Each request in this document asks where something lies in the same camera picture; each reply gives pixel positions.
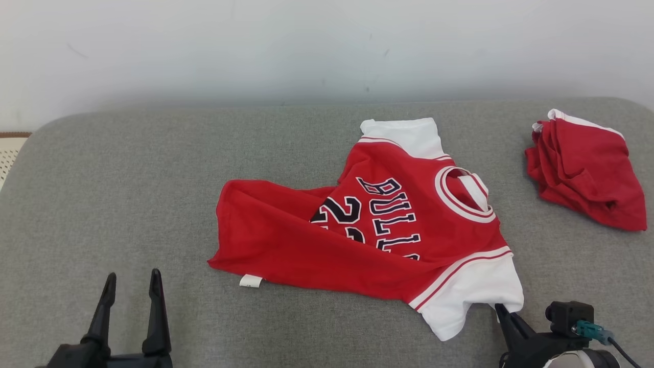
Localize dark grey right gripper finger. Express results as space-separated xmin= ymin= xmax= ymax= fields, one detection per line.
xmin=506 ymin=310 xmax=538 ymax=346
xmin=494 ymin=303 xmax=523 ymax=353

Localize cream perforated laundry basket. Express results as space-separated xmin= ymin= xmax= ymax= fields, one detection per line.
xmin=0 ymin=131 xmax=33 ymax=193

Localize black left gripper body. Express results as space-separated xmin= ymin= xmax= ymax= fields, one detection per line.
xmin=35 ymin=342 xmax=174 ymax=368

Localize grey fabric sofa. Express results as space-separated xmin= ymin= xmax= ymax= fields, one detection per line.
xmin=0 ymin=97 xmax=654 ymax=368

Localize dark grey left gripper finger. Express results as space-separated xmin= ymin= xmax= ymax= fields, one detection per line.
xmin=81 ymin=272 xmax=118 ymax=354
xmin=142 ymin=268 xmax=172 ymax=357

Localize red jersey with white sleeves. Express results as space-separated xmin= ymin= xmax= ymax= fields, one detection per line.
xmin=207 ymin=117 xmax=525 ymax=342

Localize red shorts with white stripe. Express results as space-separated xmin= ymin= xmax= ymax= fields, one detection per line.
xmin=524 ymin=108 xmax=648 ymax=232

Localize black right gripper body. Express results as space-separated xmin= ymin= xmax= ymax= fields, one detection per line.
xmin=499 ymin=331 xmax=589 ymax=368

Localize black cable with teal plug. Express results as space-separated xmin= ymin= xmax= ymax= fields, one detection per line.
xmin=572 ymin=320 xmax=642 ymax=368

